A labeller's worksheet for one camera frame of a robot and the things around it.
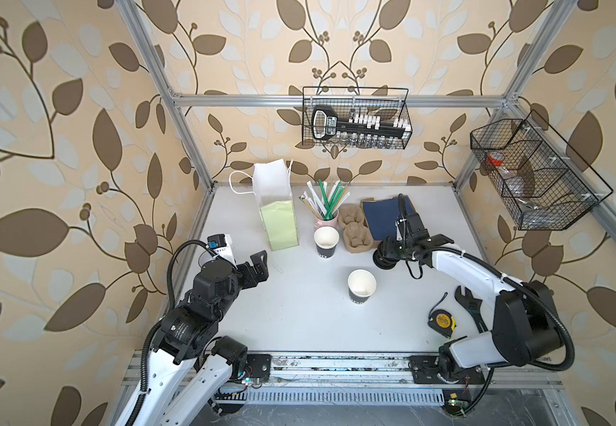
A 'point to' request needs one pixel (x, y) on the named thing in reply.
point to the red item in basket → (495, 162)
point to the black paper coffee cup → (361, 286)
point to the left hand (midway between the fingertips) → (254, 255)
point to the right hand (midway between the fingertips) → (391, 250)
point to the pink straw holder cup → (319, 223)
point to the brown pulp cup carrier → (357, 234)
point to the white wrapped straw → (317, 198)
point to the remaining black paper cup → (326, 239)
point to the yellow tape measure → (442, 321)
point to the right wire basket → (547, 184)
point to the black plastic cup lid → (383, 262)
